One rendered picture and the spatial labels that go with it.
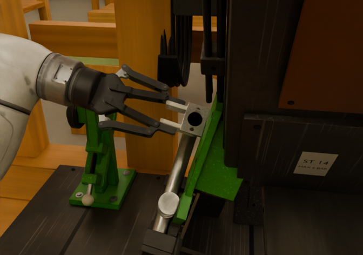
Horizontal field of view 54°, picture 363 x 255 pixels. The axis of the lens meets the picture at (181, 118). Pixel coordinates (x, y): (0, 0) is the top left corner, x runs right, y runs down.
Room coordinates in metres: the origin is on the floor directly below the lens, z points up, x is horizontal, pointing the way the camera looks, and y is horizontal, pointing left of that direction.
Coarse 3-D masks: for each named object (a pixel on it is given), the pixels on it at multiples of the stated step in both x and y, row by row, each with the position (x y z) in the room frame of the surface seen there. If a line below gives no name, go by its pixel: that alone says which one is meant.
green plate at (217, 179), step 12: (216, 96) 0.53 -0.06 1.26; (216, 108) 0.47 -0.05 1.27; (216, 120) 0.46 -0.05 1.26; (204, 132) 0.52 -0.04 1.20; (216, 132) 0.47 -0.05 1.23; (204, 144) 0.46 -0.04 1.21; (216, 144) 0.47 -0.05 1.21; (204, 156) 0.46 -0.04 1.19; (216, 156) 0.47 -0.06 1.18; (192, 168) 0.50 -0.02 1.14; (204, 168) 0.48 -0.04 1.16; (216, 168) 0.47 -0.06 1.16; (228, 168) 0.47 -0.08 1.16; (192, 180) 0.47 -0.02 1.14; (204, 180) 0.48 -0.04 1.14; (216, 180) 0.47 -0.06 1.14; (228, 180) 0.47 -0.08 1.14; (240, 180) 0.47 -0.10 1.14; (192, 192) 0.47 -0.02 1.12; (216, 192) 0.47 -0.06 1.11; (228, 192) 0.47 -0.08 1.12
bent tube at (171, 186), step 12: (192, 108) 0.57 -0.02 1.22; (204, 108) 0.58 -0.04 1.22; (192, 120) 0.61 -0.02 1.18; (204, 120) 0.56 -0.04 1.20; (192, 132) 0.54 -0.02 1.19; (180, 144) 0.63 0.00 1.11; (192, 144) 0.62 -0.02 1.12; (180, 156) 0.62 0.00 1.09; (180, 168) 0.61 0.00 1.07; (168, 180) 0.59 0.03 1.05; (180, 180) 0.59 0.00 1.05; (156, 216) 0.54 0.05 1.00; (156, 228) 0.52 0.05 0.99; (168, 228) 0.52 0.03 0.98
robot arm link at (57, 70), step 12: (48, 60) 0.60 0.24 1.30; (60, 60) 0.61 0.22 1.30; (72, 60) 0.62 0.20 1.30; (48, 72) 0.59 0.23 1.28; (60, 72) 0.59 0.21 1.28; (72, 72) 0.59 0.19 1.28; (48, 84) 0.58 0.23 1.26; (60, 84) 0.58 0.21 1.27; (72, 84) 0.59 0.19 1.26; (48, 96) 0.58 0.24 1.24; (60, 96) 0.58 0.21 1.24
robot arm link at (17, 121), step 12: (0, 108) 0.55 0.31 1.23; (0, 120) 0.53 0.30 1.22; (12, 120) 0.55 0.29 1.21; (24, 120) 0.57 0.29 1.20; (0, 132) 0.51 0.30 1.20; (12, 132) 0.54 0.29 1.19; (24, 132) 0.57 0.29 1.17; (0, 144) 0.51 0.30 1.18; (12, 144) 0.54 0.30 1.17; (0, 156) 0.51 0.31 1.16; (12, 156) 0.53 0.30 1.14; (0, 168) 0.51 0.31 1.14; (0, 180) 0.51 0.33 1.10
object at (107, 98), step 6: (108, 96) 0.59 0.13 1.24; (108, 102) 0.58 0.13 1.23; (114, 102) 0.58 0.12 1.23; (120, 102) 0.58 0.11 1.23; (120, 108) 0.57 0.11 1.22; (126, 108) 0.58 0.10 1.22; (126, 114) 0.58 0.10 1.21; (132, 114) 0.57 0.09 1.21; (138, 114) 0.57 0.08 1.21; (138, 120) 0.58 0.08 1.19; (144, 120) 0.57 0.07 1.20; (150, 120) 0.57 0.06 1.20; (156, 120) 0.57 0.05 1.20; (156, 126) 0.56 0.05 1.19
